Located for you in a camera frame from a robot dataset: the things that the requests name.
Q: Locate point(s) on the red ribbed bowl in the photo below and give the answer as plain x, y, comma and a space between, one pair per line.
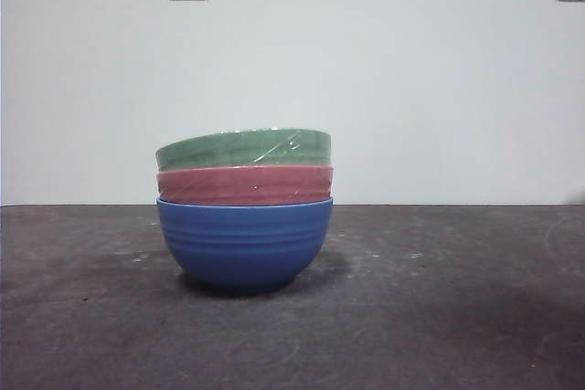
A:
228, 186

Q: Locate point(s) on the green ribbed bowl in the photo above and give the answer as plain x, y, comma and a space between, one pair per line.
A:
228, 152

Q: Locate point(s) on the blue ribbed bowl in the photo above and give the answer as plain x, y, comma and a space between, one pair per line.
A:
244, 248

